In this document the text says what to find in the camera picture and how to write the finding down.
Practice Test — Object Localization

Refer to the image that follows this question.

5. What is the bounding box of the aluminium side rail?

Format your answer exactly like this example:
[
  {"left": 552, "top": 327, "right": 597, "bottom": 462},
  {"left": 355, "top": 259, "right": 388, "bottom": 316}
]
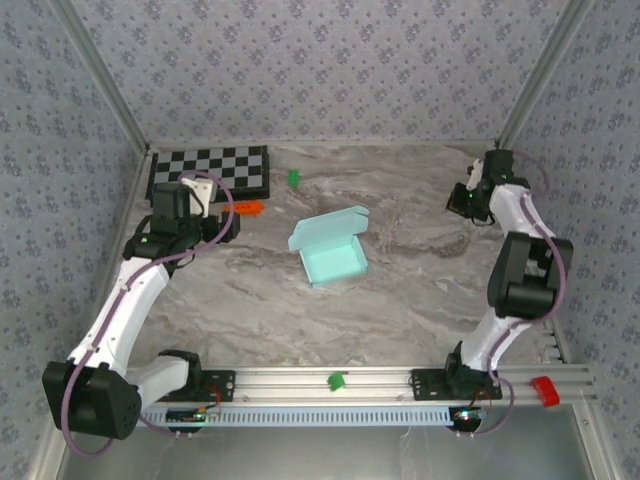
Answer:
[
  {"left": 492, "top": 144, "right": 571, "bottom": 365},
  {"left": 74, "top": 149, "right": 154, "bottom": 369}
]

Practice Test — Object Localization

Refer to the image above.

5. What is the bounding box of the left circuit board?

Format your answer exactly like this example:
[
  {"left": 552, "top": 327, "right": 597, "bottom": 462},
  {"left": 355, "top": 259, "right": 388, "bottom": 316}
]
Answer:
[{"left": 164, "top": 407, "right": 222, "bottom": 426}]

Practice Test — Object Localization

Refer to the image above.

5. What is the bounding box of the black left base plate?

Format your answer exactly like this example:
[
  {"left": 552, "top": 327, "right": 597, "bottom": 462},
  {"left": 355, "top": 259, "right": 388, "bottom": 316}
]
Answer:
[{"left": 144, "top": 368, "right": 237, "bottom": 404}]

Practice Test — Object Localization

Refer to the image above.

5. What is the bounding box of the right circuit board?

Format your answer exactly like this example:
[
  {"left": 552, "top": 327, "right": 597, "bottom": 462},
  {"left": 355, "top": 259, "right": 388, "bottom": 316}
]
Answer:
[{"left": 447, "top": 405, "right": 489, "bottom": 434}]

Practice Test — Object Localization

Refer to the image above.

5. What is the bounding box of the red plastic block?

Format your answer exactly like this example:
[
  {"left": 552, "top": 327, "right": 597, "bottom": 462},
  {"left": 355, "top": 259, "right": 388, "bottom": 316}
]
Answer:
[{"left": 530, "top": 375, "right": 561, "bottom": 407}]

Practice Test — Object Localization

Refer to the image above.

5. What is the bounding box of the circuit board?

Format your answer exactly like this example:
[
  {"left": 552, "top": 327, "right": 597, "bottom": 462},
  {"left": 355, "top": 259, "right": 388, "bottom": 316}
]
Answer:
[
  {"left": 447, "top": 405, "right": 489, "bottom": 434},
  {"left": 164, "top": 407, "right": 222, "bottom": 426}
]

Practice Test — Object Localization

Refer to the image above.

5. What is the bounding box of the aluminium back rail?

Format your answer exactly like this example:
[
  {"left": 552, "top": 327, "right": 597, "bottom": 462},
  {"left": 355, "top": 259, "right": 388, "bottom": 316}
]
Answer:
[{"left": 148, "top": 140, "right": 499, "bottom": 150}]

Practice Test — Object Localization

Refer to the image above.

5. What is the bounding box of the light teal paper box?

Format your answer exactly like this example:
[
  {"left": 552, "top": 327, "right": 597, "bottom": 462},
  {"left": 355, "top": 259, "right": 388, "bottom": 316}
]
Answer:
[{"left": 287, "top": 205, "right": 370, "bottom": 290}]

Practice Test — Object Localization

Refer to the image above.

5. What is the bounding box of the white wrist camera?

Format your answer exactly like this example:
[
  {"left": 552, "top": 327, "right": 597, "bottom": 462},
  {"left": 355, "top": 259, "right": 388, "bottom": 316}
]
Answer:
[
  {"left": 179, "top": 177, "right": 215, "bottom": 219},
  {"left": 465, "top": 158, "right": 487, "bottom": 191}
]

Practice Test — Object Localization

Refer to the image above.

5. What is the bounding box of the grey metal sheet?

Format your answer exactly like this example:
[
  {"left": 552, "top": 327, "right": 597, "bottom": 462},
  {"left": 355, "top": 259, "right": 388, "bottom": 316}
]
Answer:
[{"left": 52, "top": 424, "right": 599, "bottom": 480}]

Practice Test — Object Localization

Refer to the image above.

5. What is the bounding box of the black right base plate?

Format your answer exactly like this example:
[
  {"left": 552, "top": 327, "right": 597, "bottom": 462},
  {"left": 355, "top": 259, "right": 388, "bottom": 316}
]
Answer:
[{"left": 409, "top": 368, "right": 504, "bottom": 401}]

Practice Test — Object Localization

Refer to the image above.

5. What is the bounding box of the aluminium frame post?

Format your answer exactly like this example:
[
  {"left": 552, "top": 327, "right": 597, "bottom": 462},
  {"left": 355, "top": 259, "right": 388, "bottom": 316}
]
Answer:
[
  {"left": 49, "top": 0, "right": 152, "bottom": 154},
  {"left": 493, "top": 0, "right": 599, "bottom": 154}
]

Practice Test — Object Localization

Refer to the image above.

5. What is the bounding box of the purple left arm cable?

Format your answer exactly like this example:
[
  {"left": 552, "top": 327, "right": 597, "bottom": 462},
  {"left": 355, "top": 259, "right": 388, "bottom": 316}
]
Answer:
[{"left": 62, "top": 169, "right": 236, "bottom": 457}]

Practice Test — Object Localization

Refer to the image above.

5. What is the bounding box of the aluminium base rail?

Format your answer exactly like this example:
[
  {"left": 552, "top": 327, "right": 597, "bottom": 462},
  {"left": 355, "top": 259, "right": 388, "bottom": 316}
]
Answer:
[{"left": 53, "top": 364, "right": 599, "bottom": 405}]

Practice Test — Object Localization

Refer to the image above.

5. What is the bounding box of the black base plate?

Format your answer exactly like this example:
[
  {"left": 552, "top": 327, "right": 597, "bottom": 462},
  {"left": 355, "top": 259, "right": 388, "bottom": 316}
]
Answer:
[
  {"left": 409, "top": 368, "right": 504, "bottom": 401},
  {"left": 144, "top": 368, "right": 237, "bottom": 404}
]

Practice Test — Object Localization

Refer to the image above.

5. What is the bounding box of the orange toy brick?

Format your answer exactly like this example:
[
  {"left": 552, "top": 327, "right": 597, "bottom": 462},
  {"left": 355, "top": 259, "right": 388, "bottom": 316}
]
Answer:
[{"left": 223, "top": 199, "right": 265, "bottom": 219}]

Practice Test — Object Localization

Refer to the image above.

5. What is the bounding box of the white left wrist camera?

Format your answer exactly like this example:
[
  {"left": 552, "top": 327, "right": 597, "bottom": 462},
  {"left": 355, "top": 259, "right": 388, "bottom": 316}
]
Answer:
[{"left": 179, "top": 177, "right": 215, "bottom": 219}]

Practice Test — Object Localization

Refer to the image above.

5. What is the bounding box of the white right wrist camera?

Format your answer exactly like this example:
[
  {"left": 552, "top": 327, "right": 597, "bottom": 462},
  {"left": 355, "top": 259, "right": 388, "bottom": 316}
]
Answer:
[{"left": 465, "top": 158, "right": 487, "bottom": 191}]

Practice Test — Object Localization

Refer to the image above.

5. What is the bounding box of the black grey chessboard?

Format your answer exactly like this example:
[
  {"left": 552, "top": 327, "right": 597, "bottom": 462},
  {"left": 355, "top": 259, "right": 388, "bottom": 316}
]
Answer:
[{"left": 145, "top": 144, "right": 271, "bottom": 209}]

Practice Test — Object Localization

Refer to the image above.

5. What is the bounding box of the slotted grey cable duct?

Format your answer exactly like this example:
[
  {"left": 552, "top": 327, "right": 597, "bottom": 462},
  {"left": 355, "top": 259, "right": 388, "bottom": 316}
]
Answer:
[{"left": 73, "top": 405, "right": 455, "bottom": 427}]

